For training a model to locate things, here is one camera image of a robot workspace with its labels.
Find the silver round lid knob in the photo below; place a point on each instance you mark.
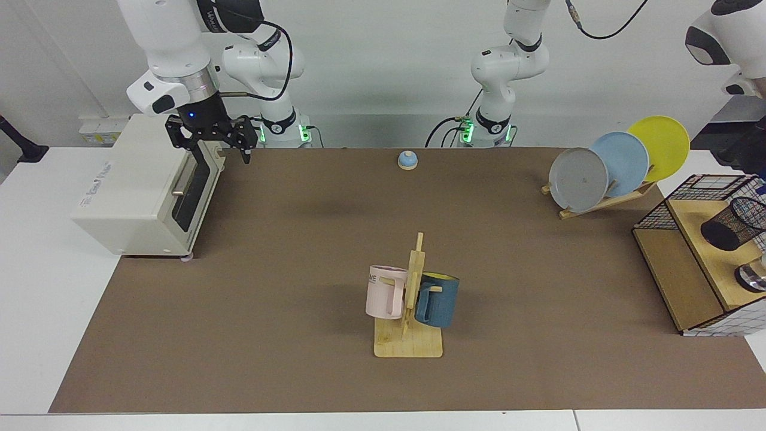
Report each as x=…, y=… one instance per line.
x=751, y=278

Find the small blue round bell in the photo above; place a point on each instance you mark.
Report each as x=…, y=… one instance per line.
x=407, y=160

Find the black equipment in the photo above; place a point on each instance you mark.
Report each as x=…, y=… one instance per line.
x=748, y=149

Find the pale toaster oven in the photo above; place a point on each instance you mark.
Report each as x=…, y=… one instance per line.
x=131, y=191

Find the light blue plate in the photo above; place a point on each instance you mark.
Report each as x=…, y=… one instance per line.
x=628, y=161

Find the grey plate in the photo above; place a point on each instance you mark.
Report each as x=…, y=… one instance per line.
x=577, y=182

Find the wooden cup stand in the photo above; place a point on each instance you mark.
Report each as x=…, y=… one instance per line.
x=413, y=344

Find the dark blue cup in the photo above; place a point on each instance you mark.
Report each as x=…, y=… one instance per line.
x=440, y=305

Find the black clamp stand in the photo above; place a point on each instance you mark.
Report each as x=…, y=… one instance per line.
x=27, y=152

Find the black mesh pen holder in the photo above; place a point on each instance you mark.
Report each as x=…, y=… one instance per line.
x=721, y=234

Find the pink cup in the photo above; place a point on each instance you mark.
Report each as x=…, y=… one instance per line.
x=380, y=296

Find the wooden plate rack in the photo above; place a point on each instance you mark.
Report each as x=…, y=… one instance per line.
x=598, y=206

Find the brown table cloth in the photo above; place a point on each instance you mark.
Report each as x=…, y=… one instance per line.
x=269, y=347

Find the yellow plate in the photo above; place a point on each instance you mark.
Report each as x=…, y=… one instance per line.
x=667, y=149

